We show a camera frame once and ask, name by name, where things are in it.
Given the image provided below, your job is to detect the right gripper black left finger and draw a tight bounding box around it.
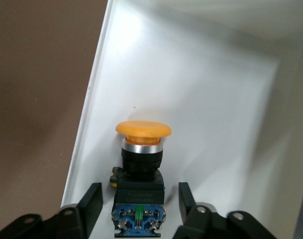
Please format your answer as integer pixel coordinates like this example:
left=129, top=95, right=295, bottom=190
left=0, top=182, right=103, bottom=239

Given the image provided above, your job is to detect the white plastic drawer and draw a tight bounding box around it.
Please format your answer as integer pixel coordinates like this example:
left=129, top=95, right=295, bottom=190
left=60, top=0, right=303, bottom=239

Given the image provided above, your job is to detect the yellow mushroom push button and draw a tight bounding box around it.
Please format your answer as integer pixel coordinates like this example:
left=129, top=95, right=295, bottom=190
left=109, top=120, right=172, bottom=237

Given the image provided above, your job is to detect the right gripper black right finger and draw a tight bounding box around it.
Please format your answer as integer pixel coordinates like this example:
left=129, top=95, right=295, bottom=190
left=172, top=182, right=278, bottom=239

